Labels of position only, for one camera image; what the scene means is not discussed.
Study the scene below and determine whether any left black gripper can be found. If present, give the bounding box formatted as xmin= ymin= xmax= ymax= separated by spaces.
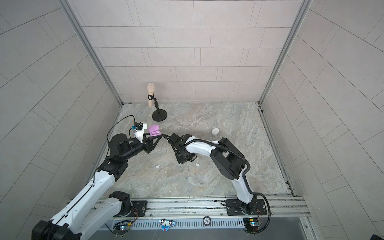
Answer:
xmin=120 ymin=133 xmax=162 ymax=163

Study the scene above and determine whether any purple earbud case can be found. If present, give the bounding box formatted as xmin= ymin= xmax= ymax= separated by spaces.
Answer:
xmin=148 ymin=125 xmax=162 ymax=137

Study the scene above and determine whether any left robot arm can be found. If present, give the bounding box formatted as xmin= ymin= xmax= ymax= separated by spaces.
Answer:
xmin=32 ymin=133 xmax=162 ymax=240

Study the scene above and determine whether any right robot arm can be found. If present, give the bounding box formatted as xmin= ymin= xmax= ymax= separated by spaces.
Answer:
xmin=168 ymin=134 xmax=259 ymax=215

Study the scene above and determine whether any white earbud case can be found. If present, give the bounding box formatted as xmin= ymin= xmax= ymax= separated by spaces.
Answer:
xmin=211 ymin=128 xmax=220 ymax=136

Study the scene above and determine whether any black microphone stand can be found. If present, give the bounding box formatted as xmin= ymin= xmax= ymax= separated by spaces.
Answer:
xmin=152 ymin=97 xmax=168 ymax=122

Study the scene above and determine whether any beige microphone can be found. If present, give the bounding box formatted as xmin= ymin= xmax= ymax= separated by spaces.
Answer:
xmin=147 ymin=83 xmax=156 ymax=108

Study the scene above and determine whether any blue white clip gadget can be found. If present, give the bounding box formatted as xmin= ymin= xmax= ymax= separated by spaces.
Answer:
xmin=159 ymin=219 xmax=176 ymax=232

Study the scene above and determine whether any small black round disc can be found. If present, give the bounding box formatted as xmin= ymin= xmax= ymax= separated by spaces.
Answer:
xmin=203 ymin=216 xmax=212 ymax=227

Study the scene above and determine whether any left green circuit board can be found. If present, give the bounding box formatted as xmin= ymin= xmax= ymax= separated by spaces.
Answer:
xmin=114 ymin=221 xmax=132 ymax=232

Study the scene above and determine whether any green circuit board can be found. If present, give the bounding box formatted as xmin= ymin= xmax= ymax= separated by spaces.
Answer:
xmin=114 ymin=221 xmax=132 ymax=232
xmin=243 ymin=219 xmax=260 ymax=233

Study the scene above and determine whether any right green circuit board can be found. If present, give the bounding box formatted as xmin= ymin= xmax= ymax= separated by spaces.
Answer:
xmin=243 ymin=219 xmax=260 ymax=233

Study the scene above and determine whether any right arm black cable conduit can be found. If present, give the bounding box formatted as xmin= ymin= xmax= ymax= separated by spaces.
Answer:
xmin=161 ymin=133 xmax=272 ymax=235

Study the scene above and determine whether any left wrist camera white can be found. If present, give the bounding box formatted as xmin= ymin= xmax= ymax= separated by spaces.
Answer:
xmin=133 ymin=122 xmax=148 ymax=143

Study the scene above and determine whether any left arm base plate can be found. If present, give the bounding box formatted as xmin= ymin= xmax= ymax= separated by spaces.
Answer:
xmin=118 ymin=200 xmax=148 ymax=218

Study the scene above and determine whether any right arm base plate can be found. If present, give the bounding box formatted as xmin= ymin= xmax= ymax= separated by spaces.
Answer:
xmin=222 ymin=197 xmax=268 ymax=216

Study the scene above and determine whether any aluminium front rail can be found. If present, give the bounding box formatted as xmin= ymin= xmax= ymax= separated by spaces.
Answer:
xmin=58 ymin=195 xmax=310 ymax=222

